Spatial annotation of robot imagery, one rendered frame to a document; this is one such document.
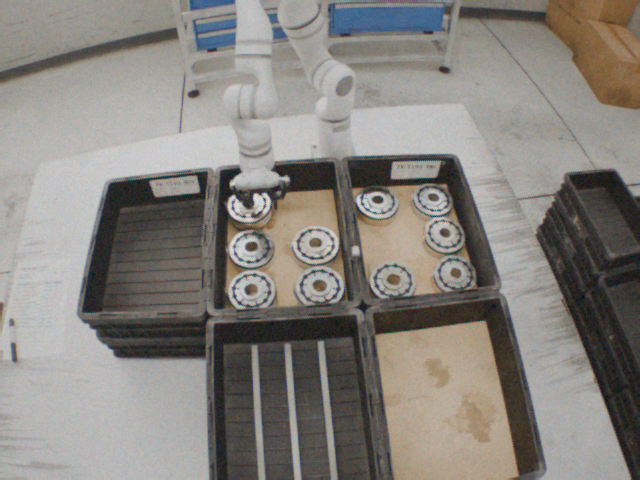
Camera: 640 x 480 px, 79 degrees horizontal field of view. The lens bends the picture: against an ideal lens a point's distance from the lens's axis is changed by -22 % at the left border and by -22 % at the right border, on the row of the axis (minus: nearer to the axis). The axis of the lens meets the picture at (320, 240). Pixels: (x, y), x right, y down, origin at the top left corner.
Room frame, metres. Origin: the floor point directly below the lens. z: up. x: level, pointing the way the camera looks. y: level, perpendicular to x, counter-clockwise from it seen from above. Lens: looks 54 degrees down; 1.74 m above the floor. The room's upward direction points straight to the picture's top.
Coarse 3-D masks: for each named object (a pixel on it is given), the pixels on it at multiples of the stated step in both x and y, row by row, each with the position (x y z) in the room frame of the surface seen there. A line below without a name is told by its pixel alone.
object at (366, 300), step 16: (352, 160) 0.82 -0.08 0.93; (368, 160) 0.82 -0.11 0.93; (384, 160) 0.82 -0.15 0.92; (464, 176) 0.77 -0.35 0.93; (352, 192) 0.71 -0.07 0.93; (352, 208) 0.67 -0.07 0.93; (352, 224) 0.62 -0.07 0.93; (480, 224) 0.63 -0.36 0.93; (496, 272) 0.50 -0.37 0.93; (368, 288) 0.47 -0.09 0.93; (480, 288) 0.46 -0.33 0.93; (496, 288) 0.46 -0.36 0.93; (368, 304) 0.44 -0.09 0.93; (384, 304) 0.43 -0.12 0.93
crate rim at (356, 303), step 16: (288, 160) 0.82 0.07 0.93; (304, 160) 0.81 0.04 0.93; (320, 160) 0.81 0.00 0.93; (336, 160) 0.81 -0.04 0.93; (336, 176) 0.77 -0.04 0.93; (352, 240) 0.58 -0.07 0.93; (208, 256) 0.54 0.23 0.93; (352, 256) 0.54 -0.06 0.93; (208, 272) 0.50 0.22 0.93; (352, 272) 0.51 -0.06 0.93; (208, 288) 0.47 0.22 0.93; (208, 304) 0.43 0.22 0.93; (320, 304) 0.44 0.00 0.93; (336, 304) 0.44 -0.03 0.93; (352, 304) 0.44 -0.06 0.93
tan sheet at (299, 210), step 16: (304, 192) 0.80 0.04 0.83; (320, 192) 0.80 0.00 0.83; (288, 208) 0.75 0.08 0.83; (304, 208) 0.75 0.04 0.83; (320, 208) 0.75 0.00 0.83; (272, 224) 0.70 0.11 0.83; (288, 224) 0.70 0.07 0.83; (304, 224) 0.70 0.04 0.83; (320, 224) 0.70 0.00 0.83; (336, 224) 0.70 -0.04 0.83; (288, 240) 0.66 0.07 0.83; (288, 256) 0.61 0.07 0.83; (240, 272) 0.57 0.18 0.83; (272, 272) 0.57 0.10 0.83; (288, 272) 0.57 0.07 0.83; (288, 288) 0.53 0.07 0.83; (320, 288) 0.53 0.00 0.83; (288, 304) 0.49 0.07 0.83
